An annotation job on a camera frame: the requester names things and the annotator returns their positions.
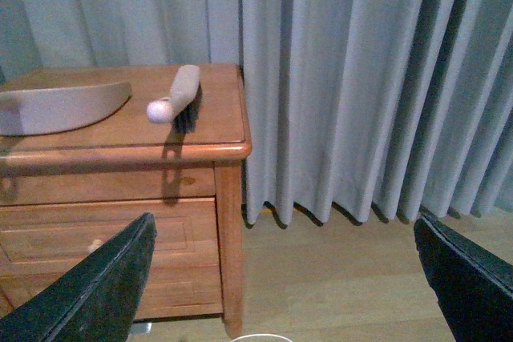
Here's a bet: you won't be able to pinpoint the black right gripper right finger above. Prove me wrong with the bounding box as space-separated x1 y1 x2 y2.
414 215 512 341

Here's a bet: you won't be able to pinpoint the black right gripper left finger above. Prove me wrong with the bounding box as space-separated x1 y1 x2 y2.
1 213 156 341

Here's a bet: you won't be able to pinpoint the beige plastic dustpan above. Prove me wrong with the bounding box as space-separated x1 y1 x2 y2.
1 82 132 136

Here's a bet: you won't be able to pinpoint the beige hand brush black bristles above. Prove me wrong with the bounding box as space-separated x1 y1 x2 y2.
147 65 202 134

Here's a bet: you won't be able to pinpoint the wooden nightstand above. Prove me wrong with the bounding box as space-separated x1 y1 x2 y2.
1 64 252 337

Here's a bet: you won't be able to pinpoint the white round bin rim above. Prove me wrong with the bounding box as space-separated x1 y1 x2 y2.
231 333 293 342

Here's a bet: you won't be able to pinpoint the light grey curtain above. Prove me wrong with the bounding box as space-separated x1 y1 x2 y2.
1 0 512 223

